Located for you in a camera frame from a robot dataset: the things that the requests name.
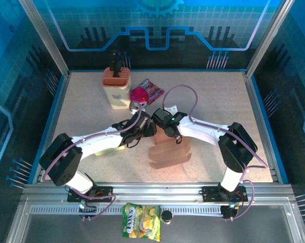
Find brown paper box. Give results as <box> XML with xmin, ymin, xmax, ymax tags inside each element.
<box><xmin>147</xmin><ymin>129</ymin><xmax>193</xmax><ymax>169</ymax></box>

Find green paper box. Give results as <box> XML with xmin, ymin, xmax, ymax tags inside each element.
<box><xmin>95</xmin><ymin>146</ymin><xmax>125</xmax><ymax>156</ymax></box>

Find pink snack packet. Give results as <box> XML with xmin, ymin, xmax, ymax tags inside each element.
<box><xmin>136</xmin><ymin>78</ymin><xmax>165</xmax><ymax>106</ymax></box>

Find yogurt cup with pink lid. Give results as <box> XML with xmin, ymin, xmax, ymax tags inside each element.
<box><xmin>130</xmin><ymin>87</ymin><xmax>150</xmax><ymax>106</ymax></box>

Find beige knife block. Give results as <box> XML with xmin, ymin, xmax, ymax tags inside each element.
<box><xmin>102</xmin><ymin>67</ymin><xmax>132</xmax><ymax>110</ymax></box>

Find black round knob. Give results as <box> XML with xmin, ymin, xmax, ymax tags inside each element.
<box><xmin>161</xmin><ymin>210</ymin><xmax>173</xmax><ymax>225</ymax></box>

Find slotted aluminium strip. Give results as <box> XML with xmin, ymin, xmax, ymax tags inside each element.
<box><xmin>30</xmin><ymin>205</ymin><xmax>223</xmax><ymax>216</ymax></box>

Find left electronics board with LED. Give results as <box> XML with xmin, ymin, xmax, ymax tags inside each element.
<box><xmin>78</xmin><ymin>201</ymin><xmax>97</xmax><ymax>220</ymax></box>

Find electronics board with led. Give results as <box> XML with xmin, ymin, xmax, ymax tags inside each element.
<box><xmin>220</xmin><ymin>204</ymin><xmax>241</xmax><ymax>220</ymax></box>
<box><xmin>78</xmin><ymin>201</ymin><xmax>97</xmax><ymax>220</ymax></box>

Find yellow green candy bag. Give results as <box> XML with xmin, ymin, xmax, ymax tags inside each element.
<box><xmin>121</xmin><ymin>202</ymin><xmax>162</xmax><ymax>241</ymax></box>

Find right electronics board with LED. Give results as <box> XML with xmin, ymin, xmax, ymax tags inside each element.
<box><xmin>220</xmin><ymin>204</ymin><xmax>241</xmax><ymax>220</ymax></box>

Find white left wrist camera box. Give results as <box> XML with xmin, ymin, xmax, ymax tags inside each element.
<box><xmin>129</xmin><ymin>100</ymin><xmax>141</xmax><ymax>114</ymax></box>

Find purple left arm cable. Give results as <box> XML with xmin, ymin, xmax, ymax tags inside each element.
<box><xmin>42</xmin><ymin>100</ymin><xmax>143</xmax><ymax>221</ymax></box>

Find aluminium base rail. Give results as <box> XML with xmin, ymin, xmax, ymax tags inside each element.
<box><xmin>22</xmin><ymin>181</ymin><xmax>294</xmax><ymax>203</ymax></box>

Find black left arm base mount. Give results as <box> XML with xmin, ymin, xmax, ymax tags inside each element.
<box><xmin>67</xmin><ymin>186</ymin><xmax>115</xmax><ymax>203</ymax></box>

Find aluminium side rail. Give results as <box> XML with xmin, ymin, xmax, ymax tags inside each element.
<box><xmin>37</xmin><ymin>72</ymin><xmax>71</xmax><ymax>183</ymax></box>
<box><xmin>245</xmin><ymin>72</ymin><xmax>280</xmax><ymax>183</ymax></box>

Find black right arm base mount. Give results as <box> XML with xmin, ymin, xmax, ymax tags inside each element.
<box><xmin>201</xmin><ymin>186</ymin><xmax>249</xmax><ymax>203</ymax></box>

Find aluminium frame post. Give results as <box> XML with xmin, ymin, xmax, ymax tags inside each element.
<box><xmin>18</xmin><ymin>0</ymin><xmax>71</xmax><ymax>78</ymax></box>
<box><xmin>245</xmin><ymin>0</ymin><xmax>294</xmax><ymax>78</ymax></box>

